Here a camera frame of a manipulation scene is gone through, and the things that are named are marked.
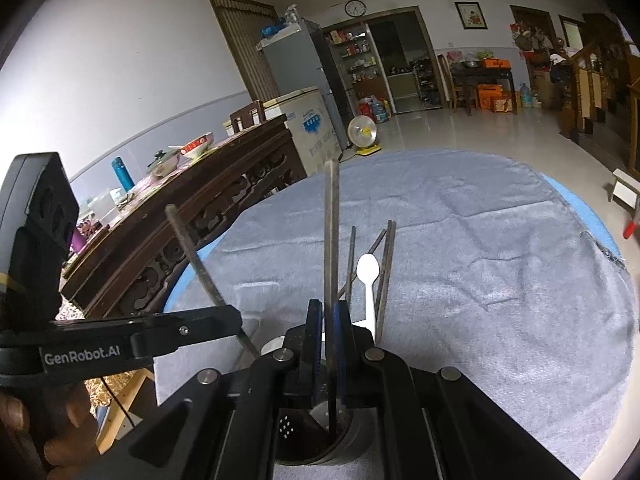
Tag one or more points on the white chest freezer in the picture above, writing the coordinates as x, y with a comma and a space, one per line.
310, 130

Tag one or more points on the wooden staircase railing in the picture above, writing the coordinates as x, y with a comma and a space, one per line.
595, 85

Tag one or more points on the wooden chair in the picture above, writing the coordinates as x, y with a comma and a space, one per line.
247, 115

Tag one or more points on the white stool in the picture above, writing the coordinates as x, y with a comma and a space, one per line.
625, 185

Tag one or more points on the dark wooden side table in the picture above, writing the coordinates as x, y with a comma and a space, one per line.
480, 76

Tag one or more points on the brown wooden door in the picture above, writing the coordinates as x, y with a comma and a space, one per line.
245, 45

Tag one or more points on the large water jug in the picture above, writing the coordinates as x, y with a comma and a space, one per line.
525, 96

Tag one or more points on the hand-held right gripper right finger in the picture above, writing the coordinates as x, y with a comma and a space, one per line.
343, 355

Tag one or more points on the framed wall picture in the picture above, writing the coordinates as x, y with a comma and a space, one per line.
470, 15

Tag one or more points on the blue round table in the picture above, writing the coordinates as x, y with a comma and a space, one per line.
590, 210

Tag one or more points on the person's left hand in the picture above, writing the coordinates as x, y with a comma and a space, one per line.
75, 415

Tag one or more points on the grey refrigerator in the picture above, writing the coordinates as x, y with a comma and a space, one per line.
295, 60

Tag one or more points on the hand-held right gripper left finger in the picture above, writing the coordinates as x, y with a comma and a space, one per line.
314, 355

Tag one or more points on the shelf with groceries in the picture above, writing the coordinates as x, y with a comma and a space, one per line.
357, 50

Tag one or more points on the shoe rack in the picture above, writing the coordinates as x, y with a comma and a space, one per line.
426, 80

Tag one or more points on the light wooden chair frame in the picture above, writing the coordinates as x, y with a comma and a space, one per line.
132, 390

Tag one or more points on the orange box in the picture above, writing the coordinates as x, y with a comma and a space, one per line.
495, 63

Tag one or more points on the blue thermos bottle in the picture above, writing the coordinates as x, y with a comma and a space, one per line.
122, 175

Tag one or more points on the round wall clock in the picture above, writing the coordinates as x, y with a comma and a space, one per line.
355, 8

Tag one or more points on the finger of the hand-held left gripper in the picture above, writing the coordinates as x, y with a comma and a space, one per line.
200, 327

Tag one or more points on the grey tablecloth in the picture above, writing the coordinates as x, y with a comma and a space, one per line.
475, 260

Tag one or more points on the white plastic spoon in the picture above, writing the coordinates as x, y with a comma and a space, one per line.
367, 267

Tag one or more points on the metal pot with lid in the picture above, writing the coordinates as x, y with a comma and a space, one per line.
164, 162

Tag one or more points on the red and white bowl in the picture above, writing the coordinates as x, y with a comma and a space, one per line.
197, 145

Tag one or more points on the dark chopstick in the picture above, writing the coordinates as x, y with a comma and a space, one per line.
387, 270
192, 255
331, 235
375, 247
351, 255

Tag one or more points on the round electric heater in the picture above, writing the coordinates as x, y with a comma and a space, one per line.
362, 132

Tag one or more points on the carved dark wooden sideboard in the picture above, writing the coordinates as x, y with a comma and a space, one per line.
200, 200

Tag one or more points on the metal utensil holder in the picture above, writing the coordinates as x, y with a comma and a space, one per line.
360, 435

